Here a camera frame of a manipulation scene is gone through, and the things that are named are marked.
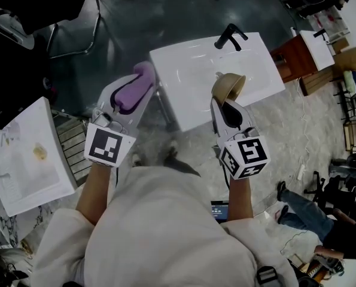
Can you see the white rectangular sink basin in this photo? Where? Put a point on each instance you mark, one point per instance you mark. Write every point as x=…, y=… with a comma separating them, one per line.
x=25, y=178

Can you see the brown cardboard sheet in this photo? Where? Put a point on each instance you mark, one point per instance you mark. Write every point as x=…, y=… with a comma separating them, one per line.
x=349, y=60

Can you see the person's white shirt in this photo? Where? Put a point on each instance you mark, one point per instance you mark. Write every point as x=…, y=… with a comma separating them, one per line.
x=165, y=235

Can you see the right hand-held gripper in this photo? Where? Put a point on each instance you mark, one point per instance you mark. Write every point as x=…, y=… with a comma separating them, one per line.
x=249, y=154

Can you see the beige bowl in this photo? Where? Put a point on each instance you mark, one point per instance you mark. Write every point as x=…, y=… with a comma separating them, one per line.
x=225, y=88

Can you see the slatted metal stand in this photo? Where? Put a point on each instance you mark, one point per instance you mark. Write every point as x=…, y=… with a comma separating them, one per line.
x=73, y=148

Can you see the black screen device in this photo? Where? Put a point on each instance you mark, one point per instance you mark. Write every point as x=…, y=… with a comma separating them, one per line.
x=219, y=212

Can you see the wooden slatted crate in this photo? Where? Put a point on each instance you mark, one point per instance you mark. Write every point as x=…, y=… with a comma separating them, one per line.
x=316, y=82

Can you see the pale green cushion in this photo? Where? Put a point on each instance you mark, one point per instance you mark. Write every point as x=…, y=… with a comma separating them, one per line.
x=348, y=81

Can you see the person's right forearm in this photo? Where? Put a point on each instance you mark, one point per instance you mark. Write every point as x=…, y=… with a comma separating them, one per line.
x=239, y=199

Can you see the small yellowish crumpled sponge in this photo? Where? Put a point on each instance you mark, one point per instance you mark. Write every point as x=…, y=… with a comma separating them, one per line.
x=40, y=152

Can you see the wooden cabinet with white sink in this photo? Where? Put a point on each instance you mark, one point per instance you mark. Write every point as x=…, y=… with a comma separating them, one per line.
x=294, y=58

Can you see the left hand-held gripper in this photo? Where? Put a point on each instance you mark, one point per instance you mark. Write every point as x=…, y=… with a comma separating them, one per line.
x=104, y=145

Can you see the white sink on black stand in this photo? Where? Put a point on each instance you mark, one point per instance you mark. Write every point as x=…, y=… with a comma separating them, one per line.
x=195, y=70

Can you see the white faucet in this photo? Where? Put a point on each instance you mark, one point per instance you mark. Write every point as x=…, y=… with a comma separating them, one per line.
x=11, y=130

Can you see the marble pattern cabinet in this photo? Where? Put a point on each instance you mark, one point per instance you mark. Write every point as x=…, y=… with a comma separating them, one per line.
x=25, y=229

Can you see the white power strip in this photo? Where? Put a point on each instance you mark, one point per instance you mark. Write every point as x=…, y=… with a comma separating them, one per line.
x=300, y=172

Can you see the person's left forearm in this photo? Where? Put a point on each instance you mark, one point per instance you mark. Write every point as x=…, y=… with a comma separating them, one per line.
x=94, y=193

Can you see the small black faucet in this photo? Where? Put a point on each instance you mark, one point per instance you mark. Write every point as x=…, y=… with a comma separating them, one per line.
x=319, y=33

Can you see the black chair with chrome legs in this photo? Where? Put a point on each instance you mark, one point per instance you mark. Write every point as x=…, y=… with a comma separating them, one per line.
x=31, y=4

